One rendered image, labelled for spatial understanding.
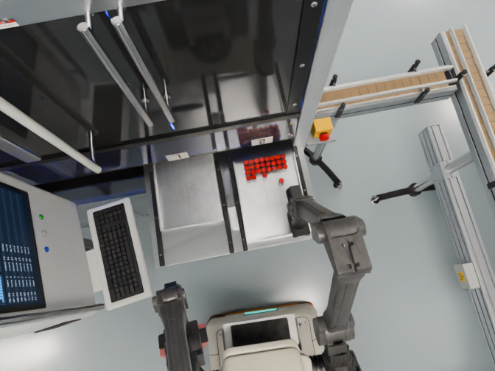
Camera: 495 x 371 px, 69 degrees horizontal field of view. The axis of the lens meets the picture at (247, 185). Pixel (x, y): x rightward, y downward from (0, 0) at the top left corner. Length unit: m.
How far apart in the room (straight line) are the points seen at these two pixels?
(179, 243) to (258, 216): 0.34
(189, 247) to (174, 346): 0.66
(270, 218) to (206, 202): 0.28
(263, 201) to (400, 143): 1.43
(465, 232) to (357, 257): 1.31
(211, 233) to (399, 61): 2.04
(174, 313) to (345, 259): 0.44
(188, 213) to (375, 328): 1.43
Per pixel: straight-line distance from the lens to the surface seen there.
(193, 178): 1.55
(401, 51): 3.06
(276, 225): 1.49
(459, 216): 2.08
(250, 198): 1.51
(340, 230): 0.81
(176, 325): 0.94
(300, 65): 1.02
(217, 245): 1.49
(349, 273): 0.80
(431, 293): 2.57
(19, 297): 1.26
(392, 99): 1.70
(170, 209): 1.54
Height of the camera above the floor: 2.35
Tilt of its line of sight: 75 degrees down
